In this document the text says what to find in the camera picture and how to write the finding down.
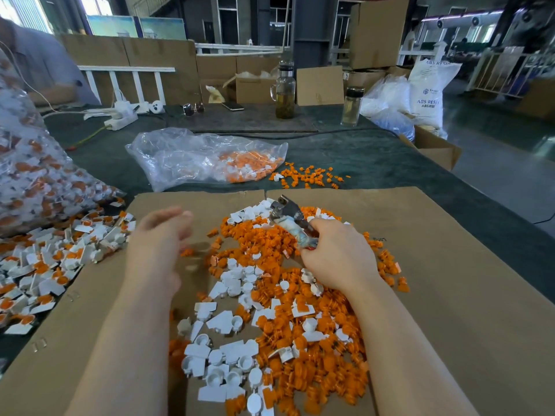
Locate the person's left hand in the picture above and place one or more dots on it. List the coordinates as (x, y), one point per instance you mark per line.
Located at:
(160, 247)

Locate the person's right hand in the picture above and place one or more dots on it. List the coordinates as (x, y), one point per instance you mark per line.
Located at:
(340, 255)

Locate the pile of orange and white parts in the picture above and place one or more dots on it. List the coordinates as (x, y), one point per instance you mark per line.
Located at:
(282, 329)

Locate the pile of assembled white-orange parts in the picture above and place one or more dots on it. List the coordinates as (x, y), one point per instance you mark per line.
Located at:
(48, 260)

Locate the person's left forearm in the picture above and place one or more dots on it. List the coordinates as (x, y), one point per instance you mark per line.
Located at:
(121, 359)

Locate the person's right forearm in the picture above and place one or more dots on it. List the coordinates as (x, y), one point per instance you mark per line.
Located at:
(412, 368)

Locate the scatter of orange offcuts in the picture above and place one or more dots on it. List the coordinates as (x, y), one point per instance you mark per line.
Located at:
(309, 176)

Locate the small clear plastic bag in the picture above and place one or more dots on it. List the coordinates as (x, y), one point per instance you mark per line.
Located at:
(176, 156)

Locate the white power strip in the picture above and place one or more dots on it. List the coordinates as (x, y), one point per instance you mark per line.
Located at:
(121, 118)

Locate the open brown cardboard box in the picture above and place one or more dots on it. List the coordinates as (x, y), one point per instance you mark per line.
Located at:
(433, 150)

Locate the large clear bag of seals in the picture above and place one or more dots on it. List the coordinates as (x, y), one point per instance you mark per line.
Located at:
(39, 173)

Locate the glass bottle with black lid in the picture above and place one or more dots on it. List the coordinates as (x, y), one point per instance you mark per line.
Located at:
(352, 105)

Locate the clear blue plastic bag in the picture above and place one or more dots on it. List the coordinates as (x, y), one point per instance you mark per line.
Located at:
(388, 108)

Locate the black phone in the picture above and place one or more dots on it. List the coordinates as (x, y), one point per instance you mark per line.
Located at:
(232, 106)

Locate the flat brown cardboard panel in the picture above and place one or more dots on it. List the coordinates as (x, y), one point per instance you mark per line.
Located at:
(320, 85)

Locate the glass tea jar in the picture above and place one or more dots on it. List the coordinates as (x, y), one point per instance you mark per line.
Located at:
(284, 89)

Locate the open cardboard box with paper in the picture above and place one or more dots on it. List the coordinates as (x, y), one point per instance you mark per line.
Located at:
(253, 88)

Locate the row of upright cardboard sheets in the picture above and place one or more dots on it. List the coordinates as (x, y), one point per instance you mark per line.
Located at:
(179, 58)

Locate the white woven sack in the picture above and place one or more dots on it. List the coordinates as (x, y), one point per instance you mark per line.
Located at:
(433, 89)

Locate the dark steel pillar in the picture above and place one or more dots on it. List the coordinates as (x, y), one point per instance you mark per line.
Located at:
(315, 30)

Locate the tall brown cardboard box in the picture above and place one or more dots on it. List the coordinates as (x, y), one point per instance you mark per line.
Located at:
(380, 32)

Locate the white metal rack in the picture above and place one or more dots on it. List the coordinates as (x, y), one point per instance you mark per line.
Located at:
(510, 72)

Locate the white railing frame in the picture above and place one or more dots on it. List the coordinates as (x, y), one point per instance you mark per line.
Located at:
(127, 70)

